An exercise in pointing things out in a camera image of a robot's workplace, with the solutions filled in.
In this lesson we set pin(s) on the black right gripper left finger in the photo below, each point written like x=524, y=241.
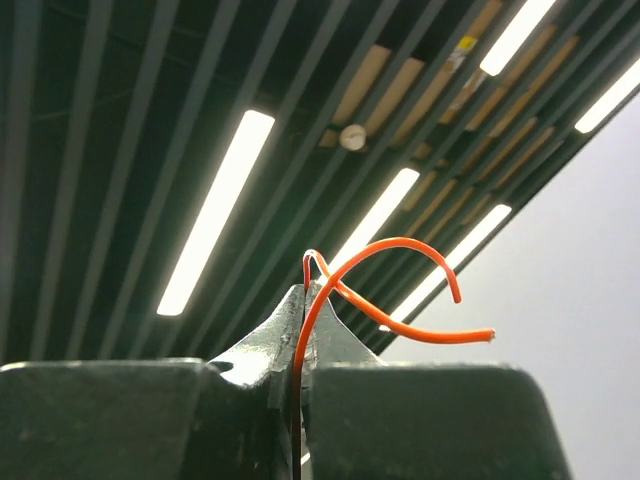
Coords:
x=177, y=418

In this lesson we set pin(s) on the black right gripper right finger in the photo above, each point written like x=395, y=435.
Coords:
x=366, y=418

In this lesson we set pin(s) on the ceiling light strip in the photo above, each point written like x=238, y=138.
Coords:
x=610, y=99
x=462, y=250
x=376, y=216
x=237, y=164
x=514, y=35

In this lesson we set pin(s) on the round white ceiling sensor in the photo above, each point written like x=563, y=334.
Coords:
x=353, y=137

